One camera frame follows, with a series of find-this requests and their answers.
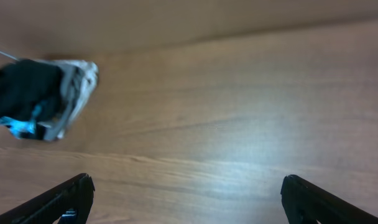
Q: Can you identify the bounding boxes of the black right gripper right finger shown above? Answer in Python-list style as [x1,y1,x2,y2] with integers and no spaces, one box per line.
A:
[280,174,378,224]

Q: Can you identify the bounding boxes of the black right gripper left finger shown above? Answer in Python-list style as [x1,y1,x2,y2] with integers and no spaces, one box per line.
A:
[0,173,95,224]

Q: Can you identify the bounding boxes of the black folded garment in pile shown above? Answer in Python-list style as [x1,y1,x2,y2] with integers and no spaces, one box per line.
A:
[0,59,62,121]

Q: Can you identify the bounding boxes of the grey folded garment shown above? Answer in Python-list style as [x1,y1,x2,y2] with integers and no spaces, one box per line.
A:
[43,62,84,141]

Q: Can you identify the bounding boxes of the beige folded garment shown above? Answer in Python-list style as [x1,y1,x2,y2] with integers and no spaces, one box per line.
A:
[36,58,99,139]

